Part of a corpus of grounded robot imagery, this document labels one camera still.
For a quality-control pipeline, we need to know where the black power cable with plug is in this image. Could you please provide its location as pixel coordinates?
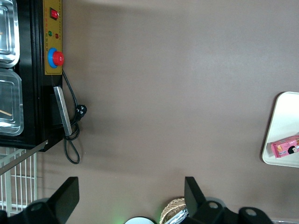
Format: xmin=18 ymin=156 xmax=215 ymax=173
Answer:
xmin=61 ymin=70 xmax=88 ymax=165

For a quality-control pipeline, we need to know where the black sealing machine yellow panel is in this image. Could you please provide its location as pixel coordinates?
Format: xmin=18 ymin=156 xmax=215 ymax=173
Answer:
xmin=0 ymin=0 xmax=72 ymax=176

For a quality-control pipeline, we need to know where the light wicker basket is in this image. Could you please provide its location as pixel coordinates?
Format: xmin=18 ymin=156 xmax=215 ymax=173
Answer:
xmin=159 ymin=197 xmax=188 ymax=224

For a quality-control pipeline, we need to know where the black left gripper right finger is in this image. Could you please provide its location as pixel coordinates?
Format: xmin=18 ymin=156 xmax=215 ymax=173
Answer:
xmin=184 ymin=176 xmax=207 ymax=218

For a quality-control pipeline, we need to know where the aluminium foil tray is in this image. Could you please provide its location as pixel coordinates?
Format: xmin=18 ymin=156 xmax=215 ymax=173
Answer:
xmin=166 ymin=207 xmax=189 ymax=224

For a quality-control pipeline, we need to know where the beige plastic tray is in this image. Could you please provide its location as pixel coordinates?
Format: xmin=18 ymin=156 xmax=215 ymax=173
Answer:
xmin=261 ymin=91 xmax=299 ymax=168

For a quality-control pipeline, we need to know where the white wire rack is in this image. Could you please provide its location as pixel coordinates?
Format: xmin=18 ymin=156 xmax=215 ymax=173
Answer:
xmin=0 ymin=147 xmax=38 ymax=218

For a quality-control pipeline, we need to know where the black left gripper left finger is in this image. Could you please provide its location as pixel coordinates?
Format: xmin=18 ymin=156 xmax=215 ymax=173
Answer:
xmin=48 ymin=176 xmax=80 ymax=224

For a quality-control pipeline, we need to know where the steel food tray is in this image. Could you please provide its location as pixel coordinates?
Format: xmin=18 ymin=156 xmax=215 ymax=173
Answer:
xmin=0 ymin=0 xmax=21 ymax=69
xmin=0 ymin=68 xmax=25 ymax=137

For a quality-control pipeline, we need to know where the pink snack pack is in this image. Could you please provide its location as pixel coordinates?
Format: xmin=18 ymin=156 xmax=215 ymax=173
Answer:
xmin=271 ymin=135 xmax=299 ymax=160

